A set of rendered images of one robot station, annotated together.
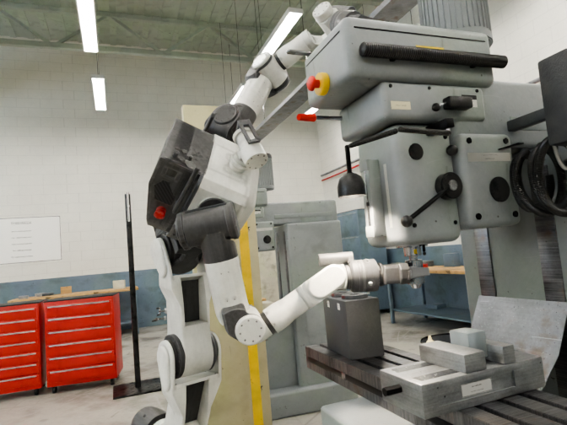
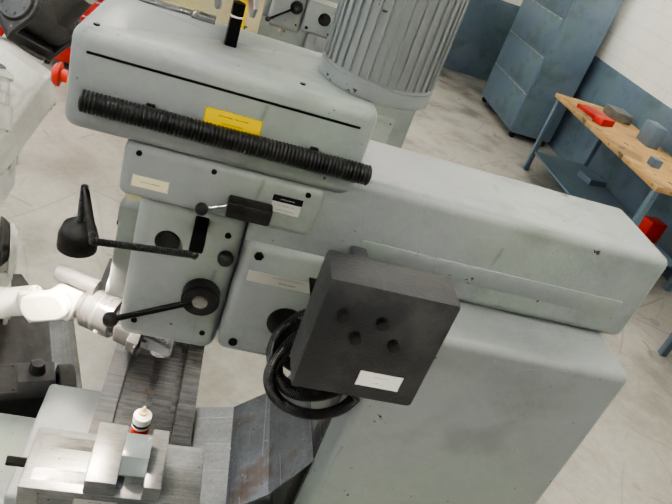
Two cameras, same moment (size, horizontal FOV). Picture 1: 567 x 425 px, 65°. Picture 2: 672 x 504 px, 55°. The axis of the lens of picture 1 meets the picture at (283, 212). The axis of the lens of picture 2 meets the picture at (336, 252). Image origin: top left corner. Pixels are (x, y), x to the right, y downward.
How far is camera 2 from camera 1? 1.16 m
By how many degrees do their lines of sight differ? 35
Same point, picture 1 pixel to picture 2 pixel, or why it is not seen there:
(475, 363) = (97, 489)
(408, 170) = (146, 260)
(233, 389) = not seen: hidden behind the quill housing
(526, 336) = (279, 447)
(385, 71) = (130, 133)
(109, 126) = not seen: outside the picture
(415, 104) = (179, 187)
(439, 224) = (174, 328)
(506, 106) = (364, 225)
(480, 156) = (271, 279)
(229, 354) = not seen: hidden behind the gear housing
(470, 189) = (234, 310)
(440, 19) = (340, 35)
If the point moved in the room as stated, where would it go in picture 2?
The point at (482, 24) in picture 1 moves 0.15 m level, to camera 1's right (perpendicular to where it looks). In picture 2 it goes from (394, 84) to (482, 120)
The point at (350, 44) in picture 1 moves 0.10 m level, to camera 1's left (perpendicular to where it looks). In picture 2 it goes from (74, 77) to (15, 52)
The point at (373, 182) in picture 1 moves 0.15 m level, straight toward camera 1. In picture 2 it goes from (122, 236) to (58, 264)
